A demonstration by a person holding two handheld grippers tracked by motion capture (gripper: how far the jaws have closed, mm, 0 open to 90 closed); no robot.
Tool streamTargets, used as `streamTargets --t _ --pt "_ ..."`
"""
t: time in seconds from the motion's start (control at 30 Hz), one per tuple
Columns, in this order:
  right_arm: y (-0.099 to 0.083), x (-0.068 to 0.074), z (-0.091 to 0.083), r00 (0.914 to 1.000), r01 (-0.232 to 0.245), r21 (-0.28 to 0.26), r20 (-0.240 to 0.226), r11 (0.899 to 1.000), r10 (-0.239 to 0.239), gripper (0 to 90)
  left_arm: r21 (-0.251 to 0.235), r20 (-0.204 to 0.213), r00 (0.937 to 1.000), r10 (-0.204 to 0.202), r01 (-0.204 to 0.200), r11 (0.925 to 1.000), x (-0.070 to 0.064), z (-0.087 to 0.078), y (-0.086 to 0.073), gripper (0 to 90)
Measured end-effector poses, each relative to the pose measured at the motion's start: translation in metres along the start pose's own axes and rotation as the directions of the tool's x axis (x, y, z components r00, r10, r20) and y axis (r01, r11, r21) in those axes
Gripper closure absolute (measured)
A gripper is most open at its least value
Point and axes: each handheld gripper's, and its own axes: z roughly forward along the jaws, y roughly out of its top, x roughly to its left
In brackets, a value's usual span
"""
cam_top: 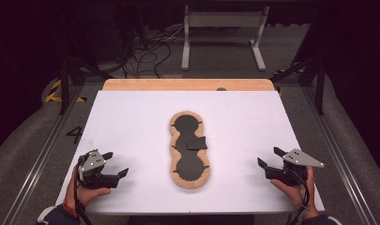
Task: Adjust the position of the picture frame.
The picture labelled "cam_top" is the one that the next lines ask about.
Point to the person's right hand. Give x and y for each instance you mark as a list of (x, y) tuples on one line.
[(295, 195)]

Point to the person's left hand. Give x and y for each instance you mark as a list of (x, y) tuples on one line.
[(79, 195)]

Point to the black tripod stand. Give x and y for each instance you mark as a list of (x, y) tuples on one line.
[(64, 84), (319, 87)]

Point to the white metal stand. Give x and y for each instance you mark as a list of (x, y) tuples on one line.
[(222, 19)]

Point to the yellow black floor tape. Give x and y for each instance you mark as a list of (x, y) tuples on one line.
[(287, 70), (54, 90)]

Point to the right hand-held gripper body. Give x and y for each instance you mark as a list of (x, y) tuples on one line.
[(298, 159)]

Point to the aluminium floor rail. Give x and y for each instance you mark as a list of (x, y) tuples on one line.
[(341, 156), (37, 165)]

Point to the black square pad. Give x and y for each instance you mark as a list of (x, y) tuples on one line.
[(197, 143)]

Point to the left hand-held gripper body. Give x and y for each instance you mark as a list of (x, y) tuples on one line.
[(90, 164)]

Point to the cork tray with black recess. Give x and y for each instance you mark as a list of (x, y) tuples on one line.
[(187, 168)]

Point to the wooden table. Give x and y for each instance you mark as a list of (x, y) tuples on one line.
[(187, 84)]

